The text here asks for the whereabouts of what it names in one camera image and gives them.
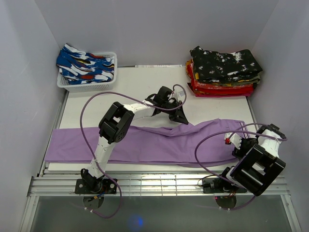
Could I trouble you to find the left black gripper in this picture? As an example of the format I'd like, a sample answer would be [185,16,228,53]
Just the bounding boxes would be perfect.
[162,101,188,125]

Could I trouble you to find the purple trousers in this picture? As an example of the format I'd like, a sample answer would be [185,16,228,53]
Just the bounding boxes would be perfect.
[45,119,245,167]

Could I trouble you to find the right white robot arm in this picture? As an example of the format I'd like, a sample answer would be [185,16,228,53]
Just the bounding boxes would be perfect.
[218,124,287,196]

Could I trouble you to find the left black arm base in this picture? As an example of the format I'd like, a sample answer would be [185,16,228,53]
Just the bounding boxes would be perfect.
[74,178,117,195]

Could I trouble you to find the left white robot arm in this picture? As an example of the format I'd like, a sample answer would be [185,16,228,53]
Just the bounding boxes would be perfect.
[80,84,188,193]

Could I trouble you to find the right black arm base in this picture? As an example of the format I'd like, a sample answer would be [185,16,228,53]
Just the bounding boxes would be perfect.
[197,175,247,194]

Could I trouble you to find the red folded trousers stack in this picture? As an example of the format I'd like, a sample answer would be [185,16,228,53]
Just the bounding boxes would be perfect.
[185,60,254,98]

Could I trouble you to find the black white patterned folded trousers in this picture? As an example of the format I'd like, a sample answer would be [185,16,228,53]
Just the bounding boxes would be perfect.
[190,46,263,84]

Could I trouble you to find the blue patterned trousers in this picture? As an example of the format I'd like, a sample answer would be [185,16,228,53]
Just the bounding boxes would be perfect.
[56,44,115,85]

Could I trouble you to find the white plastic basket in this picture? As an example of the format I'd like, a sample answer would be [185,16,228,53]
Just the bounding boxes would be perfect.
[56,51,118,93]

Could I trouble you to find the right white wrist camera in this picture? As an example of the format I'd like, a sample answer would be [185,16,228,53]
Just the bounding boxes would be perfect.
[224,132,242,150]

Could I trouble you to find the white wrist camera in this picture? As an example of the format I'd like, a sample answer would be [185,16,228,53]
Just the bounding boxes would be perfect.
[224,132,242,150]
[175,90,186,99]

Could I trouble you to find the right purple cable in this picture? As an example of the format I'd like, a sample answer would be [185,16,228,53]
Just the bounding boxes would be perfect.
[195,122,288,211]

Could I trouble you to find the purple cable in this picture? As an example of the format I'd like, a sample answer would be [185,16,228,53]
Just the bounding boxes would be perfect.
[195,122,288,211]
[79,84,187,219]

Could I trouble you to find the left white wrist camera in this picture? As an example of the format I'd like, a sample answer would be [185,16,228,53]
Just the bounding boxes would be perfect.
[175,90,186,99]

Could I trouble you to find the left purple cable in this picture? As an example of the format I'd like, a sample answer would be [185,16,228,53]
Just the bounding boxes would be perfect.
[79,84,187,219]

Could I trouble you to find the aluminium rail frame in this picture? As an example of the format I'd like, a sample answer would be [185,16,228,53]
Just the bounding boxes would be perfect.
[19,154,302,232]

